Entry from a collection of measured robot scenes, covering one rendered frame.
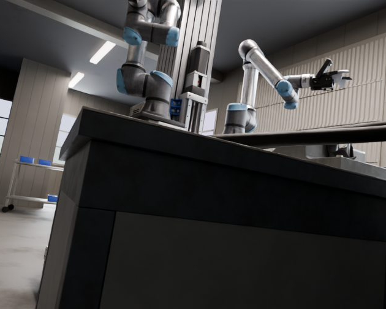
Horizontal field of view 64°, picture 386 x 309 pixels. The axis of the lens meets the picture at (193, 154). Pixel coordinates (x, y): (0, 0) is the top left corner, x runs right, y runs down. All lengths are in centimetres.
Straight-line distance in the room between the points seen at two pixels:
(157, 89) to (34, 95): 637
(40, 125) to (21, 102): 59
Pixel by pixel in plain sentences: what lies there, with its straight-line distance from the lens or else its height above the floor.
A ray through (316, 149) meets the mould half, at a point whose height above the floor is 90.
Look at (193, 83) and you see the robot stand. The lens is 171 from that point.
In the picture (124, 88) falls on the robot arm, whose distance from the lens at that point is 151.
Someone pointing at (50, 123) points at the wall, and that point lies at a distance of 769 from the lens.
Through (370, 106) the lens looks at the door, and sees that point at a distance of 397.
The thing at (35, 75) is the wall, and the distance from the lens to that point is 785.
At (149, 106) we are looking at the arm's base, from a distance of 146.
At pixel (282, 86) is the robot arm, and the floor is 134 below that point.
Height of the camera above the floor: 70
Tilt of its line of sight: 8 degrees up
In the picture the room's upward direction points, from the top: 8 degrees clockwise
